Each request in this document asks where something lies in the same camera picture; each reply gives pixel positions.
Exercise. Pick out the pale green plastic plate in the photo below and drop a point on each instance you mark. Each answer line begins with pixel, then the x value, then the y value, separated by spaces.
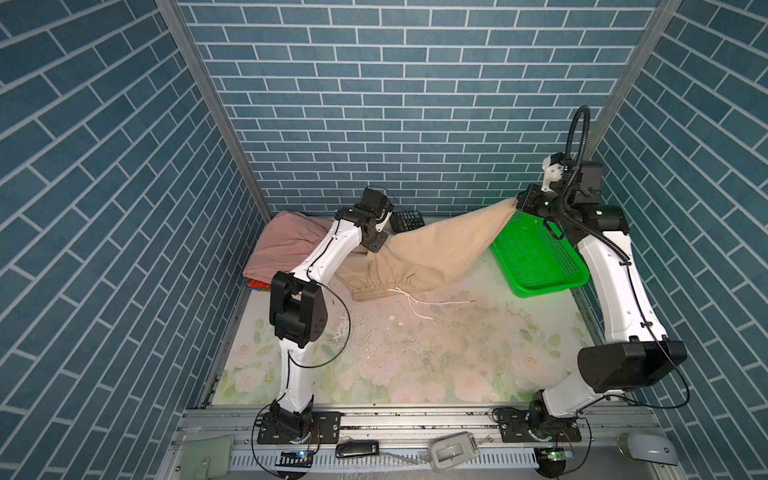
pixel 206 459

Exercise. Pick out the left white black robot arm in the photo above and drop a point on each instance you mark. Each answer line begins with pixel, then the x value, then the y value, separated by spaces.
pixel 298 309

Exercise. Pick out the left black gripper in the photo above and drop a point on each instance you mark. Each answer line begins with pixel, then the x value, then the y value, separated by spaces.
pixel 375 244

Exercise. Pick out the white computer mouse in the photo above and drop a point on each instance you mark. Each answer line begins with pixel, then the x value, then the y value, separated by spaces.
pixel 648 448

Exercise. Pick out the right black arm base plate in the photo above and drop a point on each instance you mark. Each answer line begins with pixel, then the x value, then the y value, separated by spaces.
pixel 520 426

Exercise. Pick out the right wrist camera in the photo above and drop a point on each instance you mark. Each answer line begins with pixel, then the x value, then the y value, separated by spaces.
pixel 553 167

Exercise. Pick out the green plastic basket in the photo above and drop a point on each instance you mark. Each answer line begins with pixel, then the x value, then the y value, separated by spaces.
pixel 536 259

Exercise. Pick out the beige shorts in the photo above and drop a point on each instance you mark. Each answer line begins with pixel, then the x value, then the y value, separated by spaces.
pixel 427 258

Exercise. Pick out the left green circuit board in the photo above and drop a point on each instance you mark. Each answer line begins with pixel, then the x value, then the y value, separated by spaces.
pixel 294 459

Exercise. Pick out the grey plastic clip device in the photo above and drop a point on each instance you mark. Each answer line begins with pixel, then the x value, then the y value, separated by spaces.
pixel 451 451

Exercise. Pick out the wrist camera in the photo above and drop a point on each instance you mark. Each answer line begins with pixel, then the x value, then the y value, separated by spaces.
pixel 375 203
pixel 553 167

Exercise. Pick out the pink shorts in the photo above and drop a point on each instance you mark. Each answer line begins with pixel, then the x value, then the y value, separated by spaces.
pixel 287 240

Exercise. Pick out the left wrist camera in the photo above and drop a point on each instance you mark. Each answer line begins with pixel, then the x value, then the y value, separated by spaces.
pixel 375 203

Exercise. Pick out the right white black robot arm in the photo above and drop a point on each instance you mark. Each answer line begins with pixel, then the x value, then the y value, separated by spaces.
pixel 637 351

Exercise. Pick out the green circuit board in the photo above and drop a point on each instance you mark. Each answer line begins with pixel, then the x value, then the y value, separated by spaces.
pixel 552 454
pixel 294 459

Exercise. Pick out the black calculator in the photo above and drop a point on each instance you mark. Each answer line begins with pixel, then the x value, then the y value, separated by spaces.
pixel 405 221

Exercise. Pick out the right green circuit board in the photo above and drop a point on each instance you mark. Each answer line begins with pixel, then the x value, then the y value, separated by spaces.
pixel 552 454

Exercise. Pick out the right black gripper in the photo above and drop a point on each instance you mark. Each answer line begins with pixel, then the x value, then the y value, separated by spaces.
pixel 532 192

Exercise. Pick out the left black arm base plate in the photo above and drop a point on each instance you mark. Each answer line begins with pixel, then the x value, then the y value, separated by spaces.
pixel 282 429

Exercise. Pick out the rainbow striped shorts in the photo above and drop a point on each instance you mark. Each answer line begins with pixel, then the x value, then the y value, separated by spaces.
pixel 257 285

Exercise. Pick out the white slotted cable duct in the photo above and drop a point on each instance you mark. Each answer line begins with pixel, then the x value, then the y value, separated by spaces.
pixel 400 459

